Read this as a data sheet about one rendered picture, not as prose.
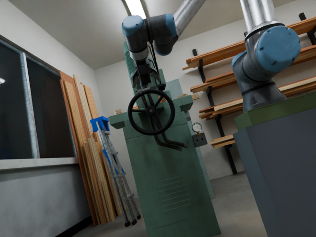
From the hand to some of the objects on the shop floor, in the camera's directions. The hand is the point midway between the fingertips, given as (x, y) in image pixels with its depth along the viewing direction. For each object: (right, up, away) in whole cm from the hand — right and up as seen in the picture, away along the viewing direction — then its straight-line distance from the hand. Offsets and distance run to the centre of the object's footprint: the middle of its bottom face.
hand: (147, 85), depth 112 cm
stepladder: (-27, -126, +101) cm, 164 cm away
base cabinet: (+24, -100, +41) cm, 110 cm away
